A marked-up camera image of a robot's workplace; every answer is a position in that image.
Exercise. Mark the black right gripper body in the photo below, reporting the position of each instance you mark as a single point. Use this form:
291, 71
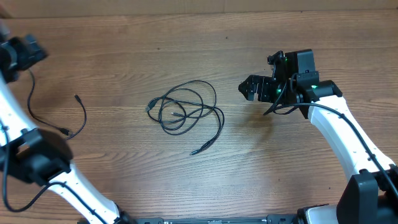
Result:
273, 92

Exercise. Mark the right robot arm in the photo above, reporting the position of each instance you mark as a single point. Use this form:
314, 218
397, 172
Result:
370, 195

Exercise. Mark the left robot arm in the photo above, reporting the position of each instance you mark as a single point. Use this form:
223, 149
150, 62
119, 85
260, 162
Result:
35, 155

